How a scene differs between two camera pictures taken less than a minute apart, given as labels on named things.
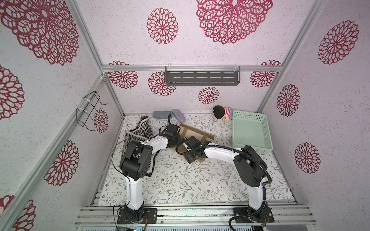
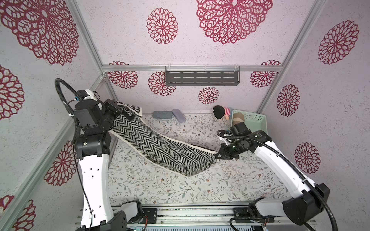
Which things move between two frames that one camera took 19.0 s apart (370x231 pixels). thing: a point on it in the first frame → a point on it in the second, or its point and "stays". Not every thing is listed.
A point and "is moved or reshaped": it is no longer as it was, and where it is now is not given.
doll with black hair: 219,112 stays
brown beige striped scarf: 201,158 → 237,118
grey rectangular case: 161,114 stays
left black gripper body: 178,139 → 110,112
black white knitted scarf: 142,132 is moved or reshaped
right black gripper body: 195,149 → 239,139
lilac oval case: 179,116 stays
